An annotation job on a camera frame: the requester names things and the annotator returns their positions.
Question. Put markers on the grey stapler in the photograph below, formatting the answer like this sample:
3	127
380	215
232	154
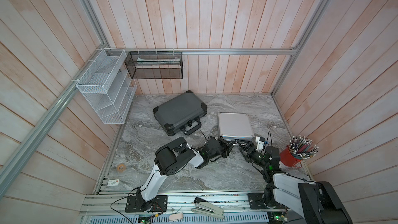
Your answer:
203	207

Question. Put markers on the tape roll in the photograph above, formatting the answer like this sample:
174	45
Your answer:
121	167

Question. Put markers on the pink eraser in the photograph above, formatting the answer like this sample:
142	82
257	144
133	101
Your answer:
176	217

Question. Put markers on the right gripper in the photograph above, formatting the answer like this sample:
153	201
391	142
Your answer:
251	145

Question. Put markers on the white label card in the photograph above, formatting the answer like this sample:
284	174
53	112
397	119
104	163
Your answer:
113	182

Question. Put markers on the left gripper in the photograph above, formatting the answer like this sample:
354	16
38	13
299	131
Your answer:
226	145

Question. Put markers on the white wire mesh shelf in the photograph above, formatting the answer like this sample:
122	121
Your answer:
106	85

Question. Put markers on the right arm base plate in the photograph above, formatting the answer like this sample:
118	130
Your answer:
258	201

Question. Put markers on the silver aluminium poker case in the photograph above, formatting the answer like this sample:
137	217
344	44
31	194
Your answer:
235	126

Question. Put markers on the black mesh basket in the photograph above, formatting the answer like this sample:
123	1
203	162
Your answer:
154	65

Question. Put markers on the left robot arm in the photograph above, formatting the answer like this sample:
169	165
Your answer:
174	156

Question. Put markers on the red pencil cup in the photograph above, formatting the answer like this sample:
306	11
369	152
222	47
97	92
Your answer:
288	159

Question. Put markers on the dark grey poker case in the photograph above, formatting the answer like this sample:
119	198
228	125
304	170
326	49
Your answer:
181	113

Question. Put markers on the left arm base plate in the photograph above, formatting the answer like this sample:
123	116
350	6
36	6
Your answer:
136	204

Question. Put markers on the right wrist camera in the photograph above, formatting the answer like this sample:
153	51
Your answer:
260	142

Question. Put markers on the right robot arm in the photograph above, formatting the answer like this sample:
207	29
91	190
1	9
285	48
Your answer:
316	202

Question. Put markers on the bundle of pencils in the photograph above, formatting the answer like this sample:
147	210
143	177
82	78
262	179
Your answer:
302	148

